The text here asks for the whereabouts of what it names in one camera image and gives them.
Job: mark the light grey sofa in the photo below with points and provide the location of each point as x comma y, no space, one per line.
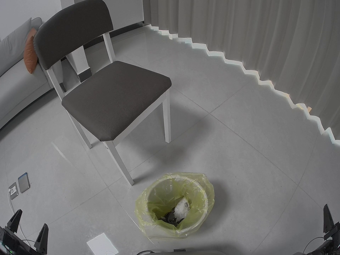
16,89

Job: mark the yellow plastic bag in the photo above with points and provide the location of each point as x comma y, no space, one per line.
142,216

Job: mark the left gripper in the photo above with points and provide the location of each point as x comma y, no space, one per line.
18,240

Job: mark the white chair with grey seat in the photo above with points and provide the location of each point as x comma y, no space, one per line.
114,94

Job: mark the black plastic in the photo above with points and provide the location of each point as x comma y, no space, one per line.
170,218

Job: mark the white trash bin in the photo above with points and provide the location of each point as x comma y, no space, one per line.
159,192

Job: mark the crumpled white paper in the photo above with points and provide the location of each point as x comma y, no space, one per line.
183,207

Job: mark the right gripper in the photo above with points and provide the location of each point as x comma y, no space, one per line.
333,232

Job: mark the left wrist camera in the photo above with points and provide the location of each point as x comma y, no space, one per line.
8,250

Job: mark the beige curtain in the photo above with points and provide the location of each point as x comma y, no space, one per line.
265,22

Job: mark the orange cushion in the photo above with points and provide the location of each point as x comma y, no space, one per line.
30,54

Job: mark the grey cushion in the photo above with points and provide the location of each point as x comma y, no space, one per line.
13,44

